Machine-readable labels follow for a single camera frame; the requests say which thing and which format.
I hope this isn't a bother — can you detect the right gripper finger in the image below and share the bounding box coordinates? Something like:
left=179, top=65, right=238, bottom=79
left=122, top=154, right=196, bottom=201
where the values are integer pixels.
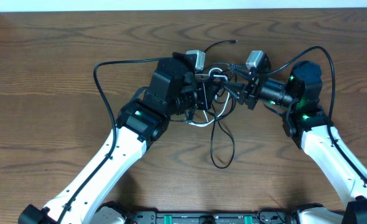
left=231, top=68, right=252, bottom=81
left=221, top=81, right=246, bottom=105

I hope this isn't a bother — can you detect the white usb cable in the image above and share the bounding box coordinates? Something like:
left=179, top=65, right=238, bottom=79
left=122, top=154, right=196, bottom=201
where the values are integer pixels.
left=186, top=67, right=231, bottom=128

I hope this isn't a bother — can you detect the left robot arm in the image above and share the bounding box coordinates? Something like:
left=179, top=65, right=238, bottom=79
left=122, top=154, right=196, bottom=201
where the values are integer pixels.
left=18, top=53, right=213, bottom=223

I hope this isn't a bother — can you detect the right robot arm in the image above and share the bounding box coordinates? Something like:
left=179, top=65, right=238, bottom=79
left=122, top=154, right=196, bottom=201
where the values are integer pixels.
left=222, top=61, right=367, bottom=223

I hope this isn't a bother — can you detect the right camera black cable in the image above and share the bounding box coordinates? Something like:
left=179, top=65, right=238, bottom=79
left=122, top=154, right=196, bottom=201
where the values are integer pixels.
left=266, top=45, right=367, bottom=200

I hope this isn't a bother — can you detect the camera black cable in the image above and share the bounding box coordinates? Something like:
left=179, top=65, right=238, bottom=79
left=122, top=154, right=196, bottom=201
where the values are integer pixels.
left=55, top=57, right=165, bottom=224
left=266, top=45, right=367, bottom=200

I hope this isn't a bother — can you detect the left camera black cable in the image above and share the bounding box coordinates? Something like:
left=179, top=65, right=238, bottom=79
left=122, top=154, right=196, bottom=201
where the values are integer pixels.
left=55, top=57, right=165, bottom=224

